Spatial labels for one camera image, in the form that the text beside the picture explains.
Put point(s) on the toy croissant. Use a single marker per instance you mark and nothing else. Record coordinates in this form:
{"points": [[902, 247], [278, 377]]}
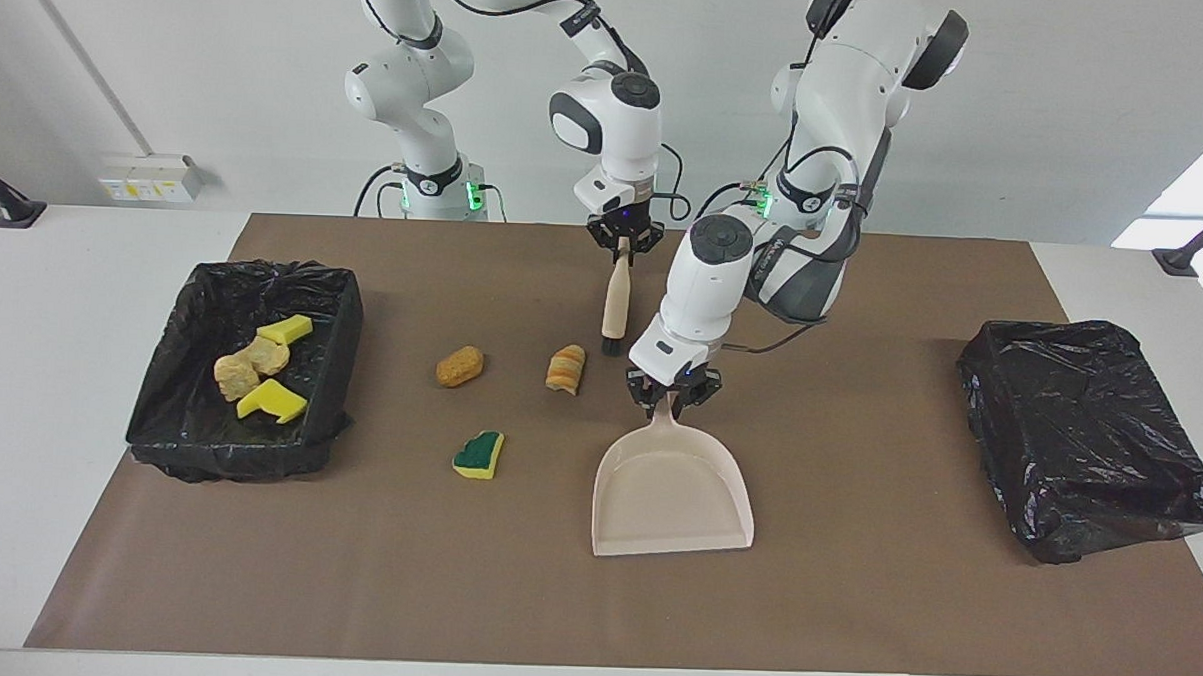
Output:
{"points": [[565, 369]]}

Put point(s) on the black bag lined bin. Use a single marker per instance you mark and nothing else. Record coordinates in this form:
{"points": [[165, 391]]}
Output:
{"points": [[1088, 435], [170, 363]]}

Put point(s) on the beige plastic dustpan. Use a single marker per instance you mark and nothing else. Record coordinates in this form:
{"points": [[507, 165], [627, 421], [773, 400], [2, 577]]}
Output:
{"points": [[671, 491]]}

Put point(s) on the small yellow green sponge piece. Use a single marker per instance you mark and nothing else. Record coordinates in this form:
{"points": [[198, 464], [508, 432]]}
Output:
{"points": [[287, 329]]}

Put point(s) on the brown paper table mat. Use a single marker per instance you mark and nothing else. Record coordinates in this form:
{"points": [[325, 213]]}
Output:
{"points": [[592, 598]]}

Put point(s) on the brown oval bread nugget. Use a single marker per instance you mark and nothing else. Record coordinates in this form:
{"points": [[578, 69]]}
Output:
{"points": [[459, 367]]}

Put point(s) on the green topped yellow sponge chunk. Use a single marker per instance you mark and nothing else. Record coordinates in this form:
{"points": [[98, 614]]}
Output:
{"points": [[477, 456]]}

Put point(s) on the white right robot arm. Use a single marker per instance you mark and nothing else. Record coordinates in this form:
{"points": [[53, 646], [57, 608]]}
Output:
{"points": [[619, 128]]}

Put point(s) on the black camera stand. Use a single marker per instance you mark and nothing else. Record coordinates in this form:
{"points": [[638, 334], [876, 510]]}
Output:
{"points": [[11, 207], [1180, 260]]}

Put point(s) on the notched yellow sponge piece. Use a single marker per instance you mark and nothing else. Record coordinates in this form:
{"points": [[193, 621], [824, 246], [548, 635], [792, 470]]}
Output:
{"points": [[271, 400]]}

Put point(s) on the white wall socket box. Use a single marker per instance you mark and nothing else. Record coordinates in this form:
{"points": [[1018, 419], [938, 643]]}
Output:
{"points": [[152, 177]]}

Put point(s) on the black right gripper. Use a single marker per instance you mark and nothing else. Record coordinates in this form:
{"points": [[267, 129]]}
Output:
{"points": [[625, 229]]}

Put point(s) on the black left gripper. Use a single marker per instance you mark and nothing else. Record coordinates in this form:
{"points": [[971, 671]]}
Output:
{"points": [[705, 384]]}

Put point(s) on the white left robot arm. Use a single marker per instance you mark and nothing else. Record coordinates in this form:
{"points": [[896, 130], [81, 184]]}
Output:
{"points": [[708, 292]]}

